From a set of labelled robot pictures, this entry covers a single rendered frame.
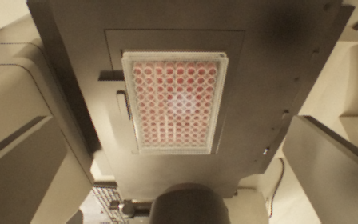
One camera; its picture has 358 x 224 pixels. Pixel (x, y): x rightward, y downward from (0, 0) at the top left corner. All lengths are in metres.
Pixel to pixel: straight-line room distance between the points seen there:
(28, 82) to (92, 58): 0.05
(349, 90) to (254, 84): 0.11
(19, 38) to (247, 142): 0.27
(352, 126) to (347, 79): 0.05
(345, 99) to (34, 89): 0.30
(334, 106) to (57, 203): 0.33
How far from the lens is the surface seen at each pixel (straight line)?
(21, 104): 0.20
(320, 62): 0.25
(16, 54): 0.22
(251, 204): 0.83
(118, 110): 0.21
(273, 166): 0.76
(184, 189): 0.16
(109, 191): 0.81
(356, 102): 0.28
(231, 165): 0.30
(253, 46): 0.18
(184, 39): 0.17
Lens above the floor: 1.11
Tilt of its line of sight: 48 degrees down
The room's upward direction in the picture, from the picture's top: 178 degrees clockwise
